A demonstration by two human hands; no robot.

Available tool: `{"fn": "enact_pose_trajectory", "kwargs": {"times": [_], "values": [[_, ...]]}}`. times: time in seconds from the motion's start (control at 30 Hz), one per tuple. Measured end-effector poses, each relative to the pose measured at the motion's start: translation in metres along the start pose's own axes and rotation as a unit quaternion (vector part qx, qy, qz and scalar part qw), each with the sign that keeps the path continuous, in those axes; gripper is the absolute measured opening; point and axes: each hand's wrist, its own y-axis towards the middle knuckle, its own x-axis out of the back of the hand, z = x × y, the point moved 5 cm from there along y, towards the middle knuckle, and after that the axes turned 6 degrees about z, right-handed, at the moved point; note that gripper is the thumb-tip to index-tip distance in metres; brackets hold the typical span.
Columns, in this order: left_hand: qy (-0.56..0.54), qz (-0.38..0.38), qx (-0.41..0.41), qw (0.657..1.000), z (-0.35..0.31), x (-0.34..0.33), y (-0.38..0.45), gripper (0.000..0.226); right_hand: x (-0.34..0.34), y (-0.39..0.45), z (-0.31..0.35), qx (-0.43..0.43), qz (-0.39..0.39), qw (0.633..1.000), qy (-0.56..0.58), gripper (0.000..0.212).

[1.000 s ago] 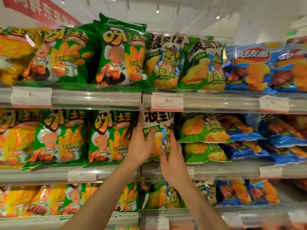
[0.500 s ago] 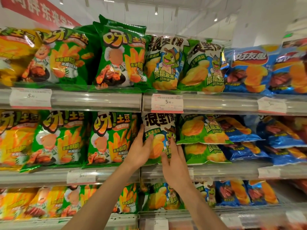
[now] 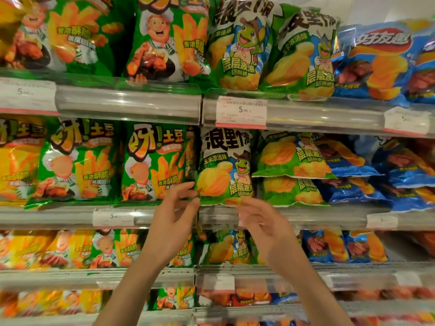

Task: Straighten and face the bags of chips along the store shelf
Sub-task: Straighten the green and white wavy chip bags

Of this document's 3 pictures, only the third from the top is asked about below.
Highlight shelf row of bags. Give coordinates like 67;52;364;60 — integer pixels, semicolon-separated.
85;228;197;268
0;287;435;326
0;0;218;87

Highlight person's right hand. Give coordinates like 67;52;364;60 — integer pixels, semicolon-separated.
236;197;301;279

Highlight person's right forearm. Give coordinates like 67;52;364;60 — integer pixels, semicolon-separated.
277;249;354;326

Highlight green chicken snack packet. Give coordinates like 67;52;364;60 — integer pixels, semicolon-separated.
25;118;122;210
119;122;192;205

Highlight person's left forearm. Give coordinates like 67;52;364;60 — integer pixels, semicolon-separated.
93;254;169;326

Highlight green frog chip bags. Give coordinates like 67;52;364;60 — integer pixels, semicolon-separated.
253;130;337;207

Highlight yellow steak snack packet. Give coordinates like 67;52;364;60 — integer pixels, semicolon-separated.
0;114;47;206
0;0;24;62

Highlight person's left hand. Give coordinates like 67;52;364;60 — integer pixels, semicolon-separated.
141;182;201;268

